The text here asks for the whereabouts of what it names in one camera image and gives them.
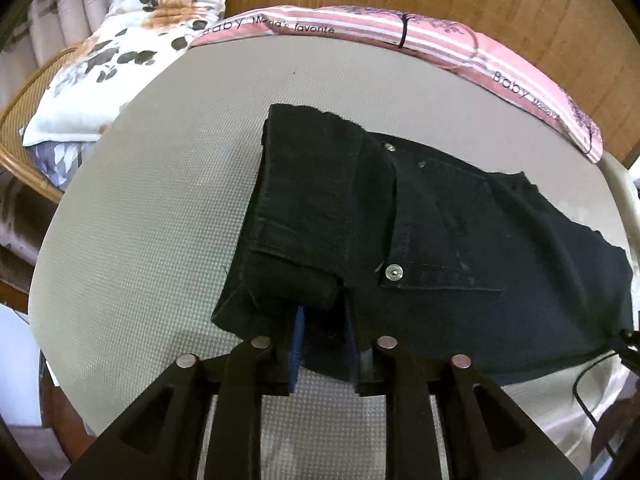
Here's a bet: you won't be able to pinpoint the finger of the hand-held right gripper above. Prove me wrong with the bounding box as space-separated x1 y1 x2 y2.
619 329 640 361

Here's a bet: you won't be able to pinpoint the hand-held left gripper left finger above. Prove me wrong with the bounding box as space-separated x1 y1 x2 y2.
62 305 308 480

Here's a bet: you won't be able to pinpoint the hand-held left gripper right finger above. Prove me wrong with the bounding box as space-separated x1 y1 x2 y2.
345 290 583 480

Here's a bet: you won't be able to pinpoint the black pants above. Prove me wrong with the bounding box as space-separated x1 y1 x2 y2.
210 103 635 386

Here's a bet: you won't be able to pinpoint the grey textured mattress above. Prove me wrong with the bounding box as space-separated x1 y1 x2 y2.
27 35 626 480

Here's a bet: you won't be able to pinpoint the white panel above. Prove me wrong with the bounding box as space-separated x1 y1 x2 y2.
0 305 45 428

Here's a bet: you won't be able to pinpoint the grey leaf-patterned cloth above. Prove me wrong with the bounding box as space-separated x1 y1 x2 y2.
22 137 96 193

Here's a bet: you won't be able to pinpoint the pink striped blanket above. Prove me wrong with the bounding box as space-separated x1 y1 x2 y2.
189 5 605 164

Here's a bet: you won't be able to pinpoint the floral pillow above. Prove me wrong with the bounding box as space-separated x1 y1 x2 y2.
20 0 232 147

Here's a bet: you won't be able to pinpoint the wicker chair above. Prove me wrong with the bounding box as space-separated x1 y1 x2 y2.
0 47 81 206

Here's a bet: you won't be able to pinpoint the white curtain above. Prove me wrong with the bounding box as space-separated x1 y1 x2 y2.
27 0 121 68

